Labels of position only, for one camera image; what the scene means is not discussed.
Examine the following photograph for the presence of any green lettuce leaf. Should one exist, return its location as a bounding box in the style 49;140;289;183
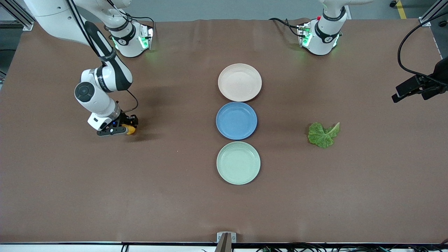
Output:
308;122;341;149

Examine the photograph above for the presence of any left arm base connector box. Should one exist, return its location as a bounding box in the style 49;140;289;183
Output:
297;23;313;48

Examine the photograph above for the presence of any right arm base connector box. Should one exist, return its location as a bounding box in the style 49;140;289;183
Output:
138;24;154;50

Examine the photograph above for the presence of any brown table mat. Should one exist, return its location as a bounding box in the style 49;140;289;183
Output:
0;18;448;244

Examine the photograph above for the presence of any blue round plate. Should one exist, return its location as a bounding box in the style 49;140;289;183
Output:
216;102;258;140

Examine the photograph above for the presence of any pale green round plate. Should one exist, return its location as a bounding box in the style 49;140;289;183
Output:
216;141;261;185

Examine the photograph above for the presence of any beige round plate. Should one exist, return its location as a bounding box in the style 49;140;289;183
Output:
218;63;263;102

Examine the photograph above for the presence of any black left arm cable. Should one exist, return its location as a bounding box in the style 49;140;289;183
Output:
397;17;448;85

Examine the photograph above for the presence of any aluminium frame profile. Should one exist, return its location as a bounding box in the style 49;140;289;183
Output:
418;0;448;27
0;0;35;32

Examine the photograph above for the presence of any black right base cable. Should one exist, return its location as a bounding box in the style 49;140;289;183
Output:
104;0;156;40

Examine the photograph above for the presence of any black base cable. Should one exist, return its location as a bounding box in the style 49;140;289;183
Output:
104;0;156;40
269;17;306;37

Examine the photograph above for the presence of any black left base cable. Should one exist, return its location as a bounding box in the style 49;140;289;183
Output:
269;17;306;37

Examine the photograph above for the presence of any metal bracket with post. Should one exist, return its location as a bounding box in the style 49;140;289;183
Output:
214;232;237;252

